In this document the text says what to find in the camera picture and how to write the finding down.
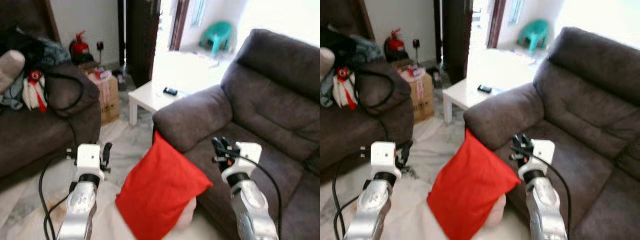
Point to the red pillow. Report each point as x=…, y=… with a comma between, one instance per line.
x=155, y=190
x=465, y=190

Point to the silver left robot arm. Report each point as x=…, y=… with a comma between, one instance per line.
x=367, y=210
x=80, y=210

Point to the dark fabric sofa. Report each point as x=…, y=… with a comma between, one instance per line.
x=575, y=100
x=350, y=135
x=30, y=140
x=270, y=100

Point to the black handheld device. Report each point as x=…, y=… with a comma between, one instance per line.
x=484, y=89
x=170, y=91

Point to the cardboard box with red tape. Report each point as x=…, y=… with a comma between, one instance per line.
x=107, y=87
x=422, y=87

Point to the white low table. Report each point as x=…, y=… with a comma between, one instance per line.
x=150, y=95
x=465, y=92

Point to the red white tassel ornament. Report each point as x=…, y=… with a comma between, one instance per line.
x=34, y=77
x=342, y=75

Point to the grey blue cloth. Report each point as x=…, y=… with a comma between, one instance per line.
x=55, y=54
x=369, y=50

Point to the red fire extinguisher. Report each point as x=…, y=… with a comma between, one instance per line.
x=395, y=45
x=79, y=48

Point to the small black stand device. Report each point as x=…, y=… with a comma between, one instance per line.
x=416, y=43
x=100, y=45

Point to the teal plastic stool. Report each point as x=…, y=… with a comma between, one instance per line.
x=534, y=30
x=217, y=32

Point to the grey cushion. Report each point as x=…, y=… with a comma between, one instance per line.
x=326, y=62
x=10, y=70

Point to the dark wooden door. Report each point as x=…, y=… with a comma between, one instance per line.
x=142, y=40
x=457, y=40

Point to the black backpack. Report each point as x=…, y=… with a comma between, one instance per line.
x=25, y=47
x=340, y=42

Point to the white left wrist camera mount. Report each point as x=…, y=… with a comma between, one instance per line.
x=89, y=160
x=382, y=157

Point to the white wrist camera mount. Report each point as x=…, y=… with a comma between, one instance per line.
x=542, y=150
x=382, y=157
x=247, y=152
x=89, y=160

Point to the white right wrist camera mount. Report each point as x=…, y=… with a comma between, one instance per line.
x=247, y=152
x=542, y=150

